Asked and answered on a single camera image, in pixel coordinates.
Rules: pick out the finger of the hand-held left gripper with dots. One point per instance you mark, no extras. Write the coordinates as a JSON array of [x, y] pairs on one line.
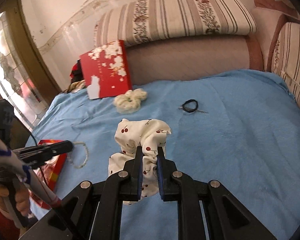
[[40, 160], [47, 148]]

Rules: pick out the striped floral zippered cushion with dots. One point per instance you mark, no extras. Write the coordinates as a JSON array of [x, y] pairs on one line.
[[290, 62]]

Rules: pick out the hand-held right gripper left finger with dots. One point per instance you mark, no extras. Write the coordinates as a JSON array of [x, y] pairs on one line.
[[140, 175]]

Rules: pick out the blue blanket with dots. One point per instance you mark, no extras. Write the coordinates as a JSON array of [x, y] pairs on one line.
[[227, 155]]

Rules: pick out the pink sofa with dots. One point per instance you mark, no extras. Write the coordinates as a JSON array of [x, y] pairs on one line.
[[190, 60]]

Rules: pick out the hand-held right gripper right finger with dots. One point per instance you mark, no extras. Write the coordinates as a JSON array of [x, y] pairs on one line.
[[160, 175]]

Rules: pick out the wooden door frame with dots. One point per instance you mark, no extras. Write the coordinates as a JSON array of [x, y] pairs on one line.
[[37, 55]]

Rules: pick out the person's left hand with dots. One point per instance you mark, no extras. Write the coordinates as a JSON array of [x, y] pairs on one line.
[[22, 200]]

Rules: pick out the striped floral long cushion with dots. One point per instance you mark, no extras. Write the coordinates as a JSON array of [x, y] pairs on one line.
[[175, 15]]

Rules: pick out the cream fluffy scrunchie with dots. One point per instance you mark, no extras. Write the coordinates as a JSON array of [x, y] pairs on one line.
[[130, 100]]

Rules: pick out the red and black cloth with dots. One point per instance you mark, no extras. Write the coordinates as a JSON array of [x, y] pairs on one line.
[[76, 72]]

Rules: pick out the tan patterned cloth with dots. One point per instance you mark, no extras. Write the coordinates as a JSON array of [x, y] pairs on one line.
[[77, 86]]

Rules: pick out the silver hair pin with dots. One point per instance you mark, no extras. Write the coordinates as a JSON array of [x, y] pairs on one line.
[[202, 111]]

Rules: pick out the red floral gift box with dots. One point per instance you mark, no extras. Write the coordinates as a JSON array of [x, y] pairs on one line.
[[102, 72]]

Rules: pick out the white cherry print scrunchie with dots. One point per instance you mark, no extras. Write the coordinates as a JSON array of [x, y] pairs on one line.
[[130, 135]]

